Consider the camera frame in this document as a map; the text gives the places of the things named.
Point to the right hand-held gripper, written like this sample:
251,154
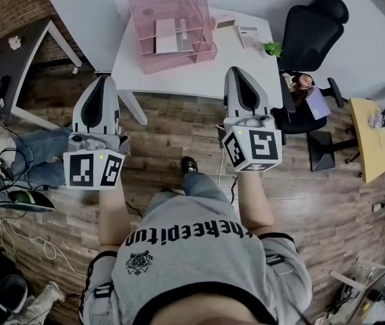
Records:
263,144

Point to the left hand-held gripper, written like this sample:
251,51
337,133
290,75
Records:
82,169

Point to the pink mesh dish rack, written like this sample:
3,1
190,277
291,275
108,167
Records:
178,63

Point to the person's left forearm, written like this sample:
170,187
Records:
112,215

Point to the person's right forearm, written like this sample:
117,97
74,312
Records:
254,201

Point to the flower bouquet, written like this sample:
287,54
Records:
298,83

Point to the small green potted plant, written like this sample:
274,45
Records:
272,48

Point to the white table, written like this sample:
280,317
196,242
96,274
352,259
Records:
192,80

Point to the white calculator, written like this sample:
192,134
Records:
250,37

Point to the purple folder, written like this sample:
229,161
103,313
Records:
318,103

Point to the small pink box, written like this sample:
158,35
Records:
223,22

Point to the person's right shoe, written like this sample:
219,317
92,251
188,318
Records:
189,165

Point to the person's shoe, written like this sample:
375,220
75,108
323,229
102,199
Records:
166,190
189,165

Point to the black device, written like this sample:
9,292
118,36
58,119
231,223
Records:
3,87

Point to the black office chair with headrest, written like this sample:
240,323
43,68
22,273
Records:
314,32

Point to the person's blue jeans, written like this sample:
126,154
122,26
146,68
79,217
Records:
200,186

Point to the dark desk with white legs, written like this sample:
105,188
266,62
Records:
6,59

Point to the small pale pink object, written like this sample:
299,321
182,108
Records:
15,42

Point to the person's left shoe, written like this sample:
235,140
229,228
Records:
166,190

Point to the black and green chair seat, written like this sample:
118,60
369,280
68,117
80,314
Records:
26,200

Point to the pink artificial flowers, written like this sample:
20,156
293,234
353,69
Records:
375,120

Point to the yellow table with black base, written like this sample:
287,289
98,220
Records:
369,147

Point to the person's grey shirt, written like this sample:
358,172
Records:
195,266

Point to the black mesh office chair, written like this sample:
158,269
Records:
7,293

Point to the cluttered work desk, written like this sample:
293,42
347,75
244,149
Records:
375,293

